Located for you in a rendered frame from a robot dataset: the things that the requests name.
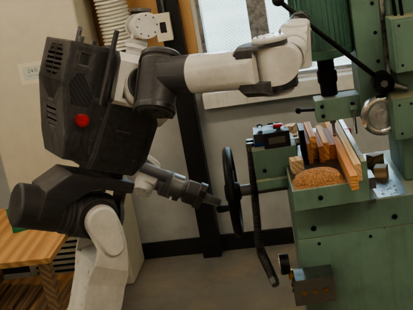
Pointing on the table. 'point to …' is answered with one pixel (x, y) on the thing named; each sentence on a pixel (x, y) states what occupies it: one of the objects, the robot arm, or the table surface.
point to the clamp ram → (301, 140)
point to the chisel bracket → (336, 106)
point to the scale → (351, 138)
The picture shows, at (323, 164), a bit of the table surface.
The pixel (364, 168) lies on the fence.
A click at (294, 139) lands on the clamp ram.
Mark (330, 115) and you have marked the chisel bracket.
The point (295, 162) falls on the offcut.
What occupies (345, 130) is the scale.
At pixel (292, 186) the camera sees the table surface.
